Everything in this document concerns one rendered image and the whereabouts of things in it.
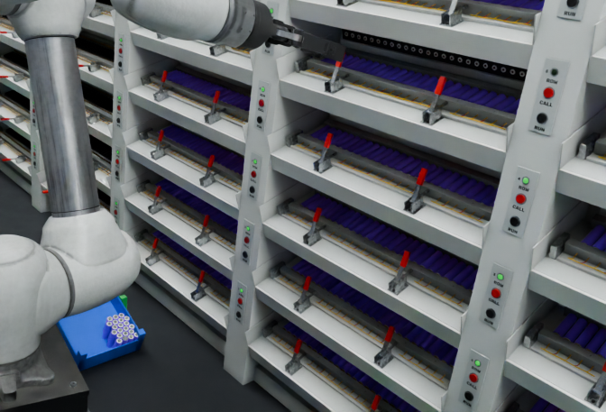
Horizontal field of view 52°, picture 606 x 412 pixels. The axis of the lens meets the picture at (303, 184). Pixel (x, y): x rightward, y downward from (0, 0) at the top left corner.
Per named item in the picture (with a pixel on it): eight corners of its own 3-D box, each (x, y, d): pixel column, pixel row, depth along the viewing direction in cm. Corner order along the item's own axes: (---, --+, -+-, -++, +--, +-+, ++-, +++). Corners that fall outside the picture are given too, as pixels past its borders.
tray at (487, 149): (505, 174, 111) (508, 127, 106) (280, 96, 151) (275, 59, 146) (560, 129, 122) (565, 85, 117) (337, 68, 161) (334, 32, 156)
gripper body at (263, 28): (216, 39, 100) (258, 51, 107) (250, 49, 95) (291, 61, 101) (228, -7, 99) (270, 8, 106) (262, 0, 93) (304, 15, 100)
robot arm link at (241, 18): (221, 47, 90) (251, 55, 95) (236, -16, 89) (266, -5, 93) (186, 36, 96) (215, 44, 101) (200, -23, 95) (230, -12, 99)
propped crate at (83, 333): (140, 349, 187) (146, 333, 183) (75, 372, 173) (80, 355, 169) (96, 278, 202) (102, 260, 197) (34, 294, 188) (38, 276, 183)
